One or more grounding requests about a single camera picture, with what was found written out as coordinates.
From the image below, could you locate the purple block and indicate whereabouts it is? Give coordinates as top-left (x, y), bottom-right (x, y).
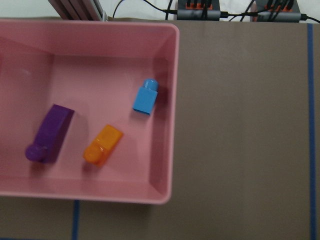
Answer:
top-left (25, 104), bottom-right (75, 164)

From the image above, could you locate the aluminium frame post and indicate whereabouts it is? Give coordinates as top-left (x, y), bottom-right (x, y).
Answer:
top-left (48, 0), bottom-right (109, 22)

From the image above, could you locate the orange block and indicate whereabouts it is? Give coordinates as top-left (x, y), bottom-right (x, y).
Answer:
top-left (83, 124), bottom-right (124, 167)

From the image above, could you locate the small blue block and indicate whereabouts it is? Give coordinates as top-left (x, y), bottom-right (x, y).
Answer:
top-left (132, 78), bottom-right (159, 116)

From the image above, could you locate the orange grey usb hub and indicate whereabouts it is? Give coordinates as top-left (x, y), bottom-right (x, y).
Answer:
top-left (177, 0), bottom-right (221, 21)
top-left (250, 0), bottom-right (301, 23)

